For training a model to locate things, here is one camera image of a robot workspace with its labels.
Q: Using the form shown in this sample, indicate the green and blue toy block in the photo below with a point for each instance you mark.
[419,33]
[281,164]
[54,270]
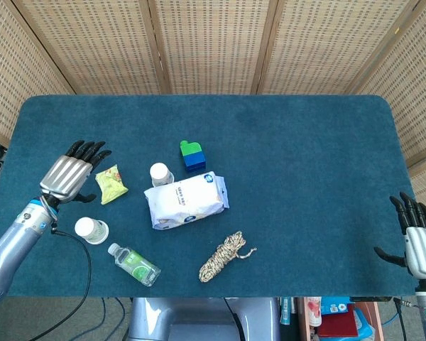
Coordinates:
[192,156]

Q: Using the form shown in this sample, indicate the teal table cloth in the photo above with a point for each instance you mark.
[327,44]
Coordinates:
[287,177]

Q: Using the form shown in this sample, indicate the grey robot torso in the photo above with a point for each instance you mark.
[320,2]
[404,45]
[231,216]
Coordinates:
[199,319]

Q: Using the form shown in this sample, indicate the clear bottle, green lime label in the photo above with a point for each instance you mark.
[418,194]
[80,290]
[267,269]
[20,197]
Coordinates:
[135,264]

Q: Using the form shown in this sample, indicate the lavender wet tissue pack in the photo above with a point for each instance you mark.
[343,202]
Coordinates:
[184,202]

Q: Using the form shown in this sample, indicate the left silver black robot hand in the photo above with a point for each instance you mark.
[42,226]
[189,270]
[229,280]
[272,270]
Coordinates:
[65,174]

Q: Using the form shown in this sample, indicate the wooden storage shelf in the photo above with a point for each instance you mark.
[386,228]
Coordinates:
[376,319]

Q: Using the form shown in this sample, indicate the green snack packet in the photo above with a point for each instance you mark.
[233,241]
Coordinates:
[110,184]

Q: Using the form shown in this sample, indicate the light blue plastic bag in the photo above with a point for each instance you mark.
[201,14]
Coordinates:
[365,328]

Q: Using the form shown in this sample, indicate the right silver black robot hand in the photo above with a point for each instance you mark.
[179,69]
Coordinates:
[422,248]

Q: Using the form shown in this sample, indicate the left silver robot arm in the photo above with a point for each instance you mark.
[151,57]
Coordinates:
[10,248]

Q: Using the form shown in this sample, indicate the white cup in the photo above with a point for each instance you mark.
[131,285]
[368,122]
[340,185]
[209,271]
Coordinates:
[85,226]
[106,234]
[159,172]

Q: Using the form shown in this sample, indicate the white cup, fern print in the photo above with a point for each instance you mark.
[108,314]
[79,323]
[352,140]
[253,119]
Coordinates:
[106,234]

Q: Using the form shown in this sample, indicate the woven wooden folding screen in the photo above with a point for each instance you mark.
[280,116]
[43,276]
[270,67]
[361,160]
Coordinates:
[213,42]

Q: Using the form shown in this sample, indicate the red box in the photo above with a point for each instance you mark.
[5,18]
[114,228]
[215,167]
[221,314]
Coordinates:
[337,323]

